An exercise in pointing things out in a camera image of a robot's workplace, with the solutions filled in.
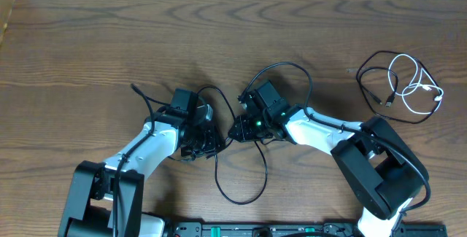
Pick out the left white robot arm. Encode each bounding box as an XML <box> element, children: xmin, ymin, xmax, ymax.
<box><xmin>58</xmin><ymin>115</ymin><xmax>225</xmax><ymax>236</ymax></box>

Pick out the black usb cable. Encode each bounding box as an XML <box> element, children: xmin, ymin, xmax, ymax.
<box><xmin>355</xmin><ymin>50</ymin><xmax>441</xmax><ymax>125</ymax></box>
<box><xmin>196</xmin><ymin>85</ymin><xmax>269</xmax><ymax>206</ymax></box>

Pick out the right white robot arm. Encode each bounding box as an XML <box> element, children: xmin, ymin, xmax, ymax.
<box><xmin>228</xmin><ymin>105</ymin><xmax>431</xmax><ymax>236</ymax></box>

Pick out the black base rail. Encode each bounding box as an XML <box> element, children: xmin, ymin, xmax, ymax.
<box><xmin>162</xmin><ymin>221</ymin><xmax>448</xmax><ymax>237</ymax></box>

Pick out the white usb cable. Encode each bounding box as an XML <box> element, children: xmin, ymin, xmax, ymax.
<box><xmin>387</xmin><ymin>53</ymin><xmax>445</xmax><ymax>115</ymax></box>

